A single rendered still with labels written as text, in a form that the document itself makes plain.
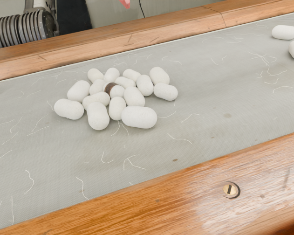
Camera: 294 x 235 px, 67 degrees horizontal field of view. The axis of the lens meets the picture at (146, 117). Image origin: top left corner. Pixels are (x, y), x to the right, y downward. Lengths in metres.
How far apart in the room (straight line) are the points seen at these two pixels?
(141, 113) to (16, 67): 0.28
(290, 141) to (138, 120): 0.12
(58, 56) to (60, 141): 0.22
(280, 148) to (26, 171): 0.21
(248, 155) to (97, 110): 0.14
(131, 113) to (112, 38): 0.24
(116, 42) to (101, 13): 1.93
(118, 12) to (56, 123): 2.15
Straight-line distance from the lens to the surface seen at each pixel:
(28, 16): 0.67
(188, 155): 0.20
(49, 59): 0.43
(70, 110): 0.25
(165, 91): 0.25
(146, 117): 0.21
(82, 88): 0.29
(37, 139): 0.26
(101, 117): 0.23
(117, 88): 0.27
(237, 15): 0.52
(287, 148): 0.18
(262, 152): 0.17
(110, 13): 2.37
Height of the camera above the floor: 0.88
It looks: 37 degrees down
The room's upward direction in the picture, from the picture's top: 9 degrees counter-clockwise
